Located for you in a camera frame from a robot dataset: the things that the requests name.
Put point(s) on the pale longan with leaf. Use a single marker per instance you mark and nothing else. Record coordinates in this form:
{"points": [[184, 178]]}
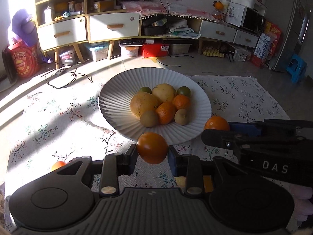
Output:
{"points": [[181, 117]]}

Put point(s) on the brown kiwi-like fruit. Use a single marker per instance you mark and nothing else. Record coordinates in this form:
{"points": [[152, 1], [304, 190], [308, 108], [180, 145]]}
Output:
{"points": [[149, 119]]}

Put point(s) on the orange tomato front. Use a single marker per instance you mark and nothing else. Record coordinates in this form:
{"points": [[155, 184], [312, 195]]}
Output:
{"points": [[217, 123]]}

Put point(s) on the white ribbed plate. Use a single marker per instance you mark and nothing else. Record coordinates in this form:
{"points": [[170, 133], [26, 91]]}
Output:
{"points": [[122, 103]]}

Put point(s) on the red storage box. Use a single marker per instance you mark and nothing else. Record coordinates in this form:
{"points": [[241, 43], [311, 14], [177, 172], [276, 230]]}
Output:
{"points": [[155, 50]]}

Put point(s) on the floral white tablecloth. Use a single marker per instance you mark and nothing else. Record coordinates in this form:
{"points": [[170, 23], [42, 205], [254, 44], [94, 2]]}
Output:
{"points": [[60, 125]]}

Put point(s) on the large yellow passion fruit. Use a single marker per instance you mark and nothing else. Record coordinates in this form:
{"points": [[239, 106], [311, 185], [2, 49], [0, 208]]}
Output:
{"points": [[164, 92]]}

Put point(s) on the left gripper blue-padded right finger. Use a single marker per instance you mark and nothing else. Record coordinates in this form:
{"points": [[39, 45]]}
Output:
{"points": [[191, 167]]}

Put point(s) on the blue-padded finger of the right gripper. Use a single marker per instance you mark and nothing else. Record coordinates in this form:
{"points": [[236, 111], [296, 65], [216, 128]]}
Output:
{"points": [[253, 129]]}

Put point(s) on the sunlit orange tomato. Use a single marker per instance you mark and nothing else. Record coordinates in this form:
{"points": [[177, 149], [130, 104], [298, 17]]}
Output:
{"points": [[58, 165]]}

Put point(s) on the right hand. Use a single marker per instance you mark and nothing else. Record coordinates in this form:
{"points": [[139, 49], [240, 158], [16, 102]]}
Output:
{"points": [[302, 204]]}

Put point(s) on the blue plastic stool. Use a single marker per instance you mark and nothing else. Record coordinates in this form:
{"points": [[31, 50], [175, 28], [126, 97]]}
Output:
{"points": [[296, 68]]}

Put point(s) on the silver refrigerator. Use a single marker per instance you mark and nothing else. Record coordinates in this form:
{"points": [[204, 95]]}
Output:
{"points": [[292, 17]]}

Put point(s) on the large orange passion fruit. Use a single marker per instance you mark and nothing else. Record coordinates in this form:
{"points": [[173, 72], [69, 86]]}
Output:
{"points": [[142, 102]]}

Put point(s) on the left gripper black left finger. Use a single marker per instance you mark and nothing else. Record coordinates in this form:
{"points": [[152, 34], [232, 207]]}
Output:
{"points": [[111, 168]]}

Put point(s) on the red round drum container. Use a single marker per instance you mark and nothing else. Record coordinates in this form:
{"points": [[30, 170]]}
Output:
{"points": [[25, 59]]}

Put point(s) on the low white tv cabinet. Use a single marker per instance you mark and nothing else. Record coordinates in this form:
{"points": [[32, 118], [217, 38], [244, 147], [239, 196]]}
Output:
{"points": [[190, 27]]}

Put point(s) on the white drawer cabinet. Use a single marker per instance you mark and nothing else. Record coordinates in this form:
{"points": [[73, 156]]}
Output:
{"points": [[62, 23]]}

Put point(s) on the amber cherry tomato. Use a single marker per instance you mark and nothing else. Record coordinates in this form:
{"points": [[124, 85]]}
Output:
{"points": [[208, 185]]}

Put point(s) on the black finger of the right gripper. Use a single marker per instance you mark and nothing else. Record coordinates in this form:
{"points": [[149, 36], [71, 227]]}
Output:
{"points": [[233, 140]]}

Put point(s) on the brown longan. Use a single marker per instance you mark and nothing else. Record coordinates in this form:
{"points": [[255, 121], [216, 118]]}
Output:
{"points": [[181, 183]]}

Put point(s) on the black microwave oven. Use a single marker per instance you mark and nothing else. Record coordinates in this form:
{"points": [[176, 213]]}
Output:
{"points": [[253, 21]]}

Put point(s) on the tangerine with stem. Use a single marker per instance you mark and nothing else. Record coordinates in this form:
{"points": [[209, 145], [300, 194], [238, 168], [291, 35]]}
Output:
{"points": [[166, 112]]}

